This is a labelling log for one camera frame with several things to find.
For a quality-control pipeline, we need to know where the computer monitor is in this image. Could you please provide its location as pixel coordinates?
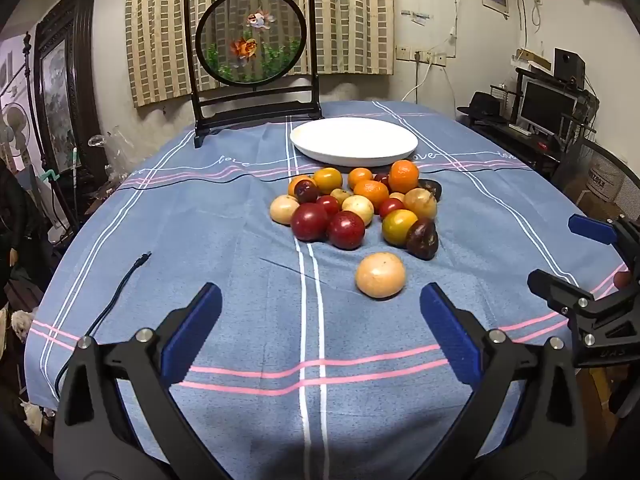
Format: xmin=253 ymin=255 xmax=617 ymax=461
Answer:
xmin=517 ymin=79 xmax=581 ymax=137

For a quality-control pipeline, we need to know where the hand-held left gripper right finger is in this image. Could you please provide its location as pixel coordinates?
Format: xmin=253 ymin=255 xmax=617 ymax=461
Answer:
xmin=415 ymin=282 xmax=588 ymax=480

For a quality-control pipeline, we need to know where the standing fan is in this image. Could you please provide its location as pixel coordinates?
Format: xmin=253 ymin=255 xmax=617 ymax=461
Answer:
xmin=0 ymin=102 xmax=32 ymax=158

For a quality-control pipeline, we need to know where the black cable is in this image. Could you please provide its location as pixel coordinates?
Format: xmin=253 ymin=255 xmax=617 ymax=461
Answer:
xmin=55 ymin=253 xmax=152 ymax=401

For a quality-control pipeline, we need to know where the black desk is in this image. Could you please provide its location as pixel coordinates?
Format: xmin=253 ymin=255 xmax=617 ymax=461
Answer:
xmin=457 ymin=110 xmax=598 ymax=176

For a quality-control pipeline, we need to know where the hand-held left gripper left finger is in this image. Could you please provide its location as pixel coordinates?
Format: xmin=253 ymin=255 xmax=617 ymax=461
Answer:
xmin=52 ymin=282 xmax=223 ymax=480

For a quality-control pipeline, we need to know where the black framed goldfish screen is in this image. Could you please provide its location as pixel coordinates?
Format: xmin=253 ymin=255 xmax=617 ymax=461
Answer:
xmin=183 ymin=0 xmax=323 ymax=149

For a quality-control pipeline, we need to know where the black speaker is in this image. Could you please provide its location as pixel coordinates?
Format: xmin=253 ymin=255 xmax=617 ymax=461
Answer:
xmin=553 ymin=47 xmax=587 ymax=82

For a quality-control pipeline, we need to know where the black hat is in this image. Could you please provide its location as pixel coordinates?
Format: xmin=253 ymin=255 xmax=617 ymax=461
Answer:
xmin=457 ymin=91 xmax=507 ymax=119

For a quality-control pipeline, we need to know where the blue plaid tablecloth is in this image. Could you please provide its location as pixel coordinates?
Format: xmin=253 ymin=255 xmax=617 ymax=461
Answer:
xmin=24 ymin=100 xmax=632 ymax=480

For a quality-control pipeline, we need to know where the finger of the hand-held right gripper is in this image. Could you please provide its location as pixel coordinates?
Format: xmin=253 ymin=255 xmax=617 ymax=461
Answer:
xmin=527 ymin=268 xmax=640 ymax=318
xmin=567 ymin=214 xmax=640 ymax=281

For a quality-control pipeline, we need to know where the large tan round fruit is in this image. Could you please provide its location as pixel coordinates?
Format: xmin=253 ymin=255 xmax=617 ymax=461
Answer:
xmin=355 ymin=252 xmax=406 ymax=299

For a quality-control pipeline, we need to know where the clear plastic bag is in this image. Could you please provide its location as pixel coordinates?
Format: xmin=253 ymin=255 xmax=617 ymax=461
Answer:
xmin=87 ymin=127 xmax=141 ymax=176

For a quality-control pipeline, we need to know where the black mesh chair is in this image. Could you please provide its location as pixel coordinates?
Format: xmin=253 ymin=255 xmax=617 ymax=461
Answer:
xmin=552 ymin=137 xmax=640 ymax=226

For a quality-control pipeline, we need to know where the beige plaid curtain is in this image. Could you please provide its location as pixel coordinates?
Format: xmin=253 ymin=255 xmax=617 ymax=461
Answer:
xmin=125 ymin=0 xmax=396 ymax=107

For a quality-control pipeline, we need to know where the cream round fruit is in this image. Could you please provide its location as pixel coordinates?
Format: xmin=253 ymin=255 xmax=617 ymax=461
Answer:
xmin=270 ymin=195 xmax=300 ymax=225
xmin=341 ymin=195 xmax=375 ymax=226

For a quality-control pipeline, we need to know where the flat tan box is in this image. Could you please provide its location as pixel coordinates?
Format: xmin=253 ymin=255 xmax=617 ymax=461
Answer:
xmin=516 ymin=48 xmax=552 ymax=71

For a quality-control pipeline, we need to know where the dark framed painting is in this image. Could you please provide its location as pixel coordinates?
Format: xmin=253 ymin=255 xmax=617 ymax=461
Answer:
xmin=32 ymin=0 xmax=108 ymax=181

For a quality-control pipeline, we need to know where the white plate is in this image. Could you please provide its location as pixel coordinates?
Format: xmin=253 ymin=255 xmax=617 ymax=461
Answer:
xmin=290 ymin=118 xmax=418 ymax=167

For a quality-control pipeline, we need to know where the white power cable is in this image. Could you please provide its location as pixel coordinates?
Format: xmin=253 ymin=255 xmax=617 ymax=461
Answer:
xmin=400 ymin=25 xmax=458 ymax=103

